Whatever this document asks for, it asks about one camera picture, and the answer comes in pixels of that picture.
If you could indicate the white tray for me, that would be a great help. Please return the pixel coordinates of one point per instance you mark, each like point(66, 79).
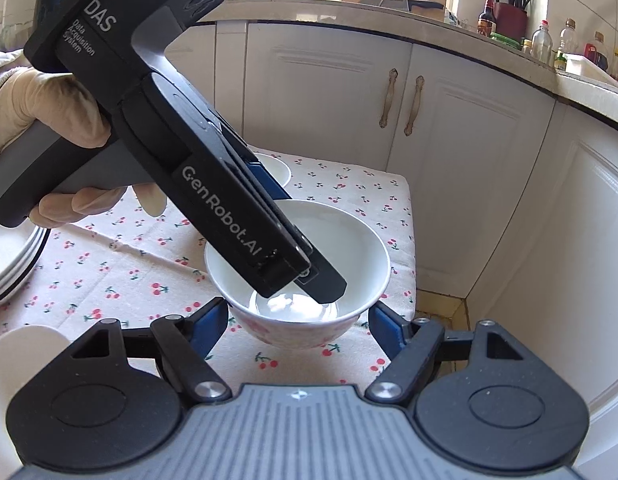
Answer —
point(589, 67)

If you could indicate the cherry print tablecloth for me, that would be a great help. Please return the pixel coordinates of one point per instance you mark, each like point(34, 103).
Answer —
point(139, 270)

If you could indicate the red utensil holder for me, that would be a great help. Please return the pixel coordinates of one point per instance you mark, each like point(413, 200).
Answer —
point(510, 22)

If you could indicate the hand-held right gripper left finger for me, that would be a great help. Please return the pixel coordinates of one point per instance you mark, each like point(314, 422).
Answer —
point(211, 325)

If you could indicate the person's left hand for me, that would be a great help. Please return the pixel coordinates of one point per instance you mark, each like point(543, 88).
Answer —
point(49, 100)

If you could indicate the white bowl pink floral print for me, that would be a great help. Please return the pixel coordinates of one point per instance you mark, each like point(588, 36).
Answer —
point(349, 240)
point(276, 165)

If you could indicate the dark sauce bottle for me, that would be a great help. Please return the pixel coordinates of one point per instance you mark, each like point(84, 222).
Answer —
point(486, 17)

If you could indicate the white cabinet door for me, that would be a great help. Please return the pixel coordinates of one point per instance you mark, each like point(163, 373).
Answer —
point(329, 110)
point(469, 185)
point(194, 85)
point(564, 260)

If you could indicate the white plate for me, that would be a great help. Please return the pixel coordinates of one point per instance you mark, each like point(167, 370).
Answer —
point(25, 273)
point(35, 275)

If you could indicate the clear plastic bottle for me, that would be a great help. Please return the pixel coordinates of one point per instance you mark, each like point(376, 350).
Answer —
point(569, 37)
point(542, 42)

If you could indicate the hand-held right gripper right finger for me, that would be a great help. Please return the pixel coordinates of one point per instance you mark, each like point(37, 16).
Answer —
point(386, 327)

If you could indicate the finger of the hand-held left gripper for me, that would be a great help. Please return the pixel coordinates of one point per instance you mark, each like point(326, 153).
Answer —
point(266, 180)
point(329, 285)

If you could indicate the kitchen countertop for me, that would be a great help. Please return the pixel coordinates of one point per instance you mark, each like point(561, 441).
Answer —
point(289, 7)

